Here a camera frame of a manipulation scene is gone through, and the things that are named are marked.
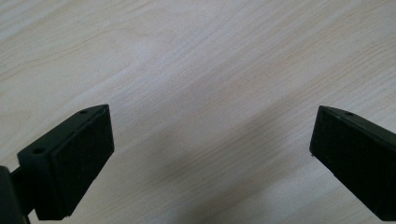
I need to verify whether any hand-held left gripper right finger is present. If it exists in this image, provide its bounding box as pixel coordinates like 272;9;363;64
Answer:
309;105;396;222

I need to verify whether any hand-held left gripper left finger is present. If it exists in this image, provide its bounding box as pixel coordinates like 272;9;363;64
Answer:
10;104;116;221

